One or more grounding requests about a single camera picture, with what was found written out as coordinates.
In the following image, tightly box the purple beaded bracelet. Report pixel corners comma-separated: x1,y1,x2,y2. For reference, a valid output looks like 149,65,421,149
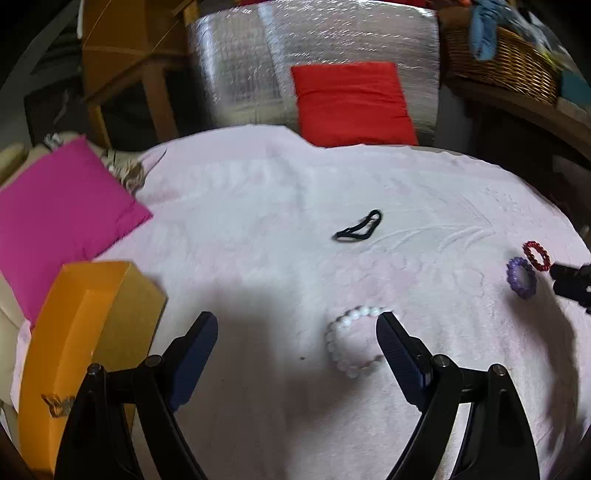
505,256,538,301

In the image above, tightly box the red beaded bracelet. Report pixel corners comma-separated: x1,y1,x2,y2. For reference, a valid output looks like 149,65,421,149
522,239,553,272

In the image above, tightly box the white pearl bracelet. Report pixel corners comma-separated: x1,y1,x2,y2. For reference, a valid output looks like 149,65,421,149
323,304,394,380

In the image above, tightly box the orange cardboard tray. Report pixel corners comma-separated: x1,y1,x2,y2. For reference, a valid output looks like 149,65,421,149
18,261,167,473

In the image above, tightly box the black hair tie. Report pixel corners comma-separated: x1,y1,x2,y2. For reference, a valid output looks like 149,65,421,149
331,208,385,244

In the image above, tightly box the pale pink blanket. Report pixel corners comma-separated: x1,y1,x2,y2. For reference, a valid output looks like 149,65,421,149
8,123,591,480

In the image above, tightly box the magenta cushion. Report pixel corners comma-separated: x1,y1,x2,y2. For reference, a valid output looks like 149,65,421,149
1,137,152,323

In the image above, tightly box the wicker basket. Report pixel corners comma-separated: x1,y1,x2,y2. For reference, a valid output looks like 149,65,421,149
442,25,560,106

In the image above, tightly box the cream leather sofa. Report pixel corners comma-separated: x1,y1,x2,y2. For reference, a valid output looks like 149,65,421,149
0,131,84,444

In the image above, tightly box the clutter of clothes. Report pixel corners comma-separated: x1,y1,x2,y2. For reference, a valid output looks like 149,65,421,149
468,1,590,110

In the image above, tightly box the red cushion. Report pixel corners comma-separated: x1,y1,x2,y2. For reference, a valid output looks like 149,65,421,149
290,61,418,148

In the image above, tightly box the silver foil insulation panel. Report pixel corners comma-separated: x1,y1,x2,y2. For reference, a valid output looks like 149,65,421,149
188,1,440,146

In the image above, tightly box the orange wooden cabinet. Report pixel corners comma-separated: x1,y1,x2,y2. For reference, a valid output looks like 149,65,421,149
81,1,204,148

